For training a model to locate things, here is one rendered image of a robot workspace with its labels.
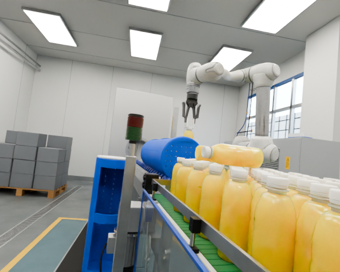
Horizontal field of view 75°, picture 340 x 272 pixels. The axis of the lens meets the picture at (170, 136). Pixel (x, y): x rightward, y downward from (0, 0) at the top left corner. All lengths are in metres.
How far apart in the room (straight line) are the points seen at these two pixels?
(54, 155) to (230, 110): 5.10
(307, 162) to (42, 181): 4.32
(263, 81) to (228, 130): 5.43
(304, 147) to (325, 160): 0.29
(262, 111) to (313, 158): 1.26
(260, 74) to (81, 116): 5.64
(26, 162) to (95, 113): 2.54
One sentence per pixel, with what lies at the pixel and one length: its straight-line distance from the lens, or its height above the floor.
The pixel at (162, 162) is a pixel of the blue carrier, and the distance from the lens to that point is 1.33.
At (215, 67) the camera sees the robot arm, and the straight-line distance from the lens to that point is 1.39.
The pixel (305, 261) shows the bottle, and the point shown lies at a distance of 0.45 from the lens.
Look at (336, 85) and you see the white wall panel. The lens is 4.06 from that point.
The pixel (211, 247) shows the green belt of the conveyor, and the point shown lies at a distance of 0.65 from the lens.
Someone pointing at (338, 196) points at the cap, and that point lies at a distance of 0.37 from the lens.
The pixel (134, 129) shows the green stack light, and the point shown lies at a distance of 0.83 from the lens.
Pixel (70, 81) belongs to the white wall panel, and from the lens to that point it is 7.07.
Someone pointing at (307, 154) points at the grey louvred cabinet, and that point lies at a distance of 2.87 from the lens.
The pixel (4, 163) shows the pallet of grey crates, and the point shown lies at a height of 0.56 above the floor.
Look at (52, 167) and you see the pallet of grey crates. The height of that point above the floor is 0.58.
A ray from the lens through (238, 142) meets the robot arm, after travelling 1.91.
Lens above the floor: 1.14
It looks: 4 degrees up
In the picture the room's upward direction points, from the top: 6 degrees clockwise
